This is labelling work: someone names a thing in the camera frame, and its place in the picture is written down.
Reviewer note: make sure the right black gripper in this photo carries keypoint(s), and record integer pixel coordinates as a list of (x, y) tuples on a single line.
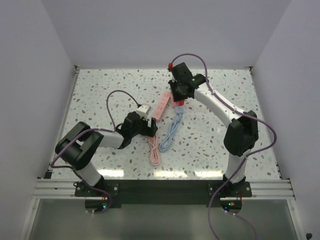
[(176, 98)]

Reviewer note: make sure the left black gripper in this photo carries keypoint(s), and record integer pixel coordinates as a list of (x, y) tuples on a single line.
[(148, 130)]

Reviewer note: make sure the pink plug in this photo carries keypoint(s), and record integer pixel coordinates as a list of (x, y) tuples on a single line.
[(173, 103)]

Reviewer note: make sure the pink power strip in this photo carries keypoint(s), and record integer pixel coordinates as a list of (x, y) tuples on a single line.
[(160, 108)]

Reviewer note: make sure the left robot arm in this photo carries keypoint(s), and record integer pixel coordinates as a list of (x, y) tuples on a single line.
[(79, 145)]

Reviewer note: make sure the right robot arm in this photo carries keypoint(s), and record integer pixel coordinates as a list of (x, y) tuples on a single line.
[(241, 131)]

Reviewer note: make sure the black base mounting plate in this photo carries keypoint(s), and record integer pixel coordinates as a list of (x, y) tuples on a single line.
[(161, 192)]

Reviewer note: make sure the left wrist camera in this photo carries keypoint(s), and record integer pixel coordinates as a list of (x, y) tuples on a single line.
[(143, 111)]

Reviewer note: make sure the aluminium frame rail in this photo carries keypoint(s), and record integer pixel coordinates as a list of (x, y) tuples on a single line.
[(260, 189)]

